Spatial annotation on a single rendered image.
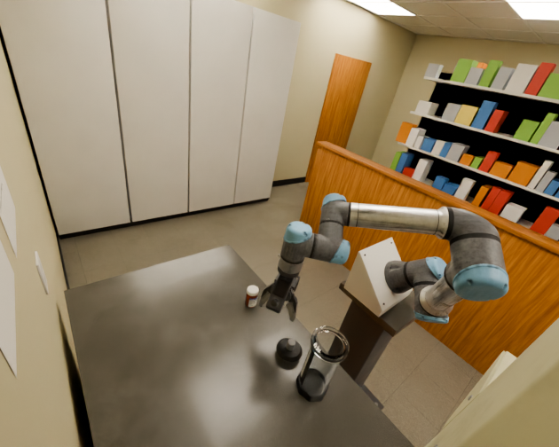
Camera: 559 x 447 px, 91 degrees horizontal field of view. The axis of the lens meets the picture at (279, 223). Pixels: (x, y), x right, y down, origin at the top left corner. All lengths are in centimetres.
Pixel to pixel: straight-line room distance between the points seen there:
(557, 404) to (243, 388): 82
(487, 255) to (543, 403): 60
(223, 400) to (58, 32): 253
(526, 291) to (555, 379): 224
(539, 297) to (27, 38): 378
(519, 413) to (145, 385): 88
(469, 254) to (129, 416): 98
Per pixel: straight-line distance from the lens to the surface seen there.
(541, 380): 29
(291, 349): 103
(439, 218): 89
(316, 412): 100
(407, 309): 145
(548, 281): 247
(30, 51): 275
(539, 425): 29
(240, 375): 100
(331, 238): 80
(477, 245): 87
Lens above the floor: 181
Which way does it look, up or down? 30 degrees down
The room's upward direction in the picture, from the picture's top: 12 degrees clockwise
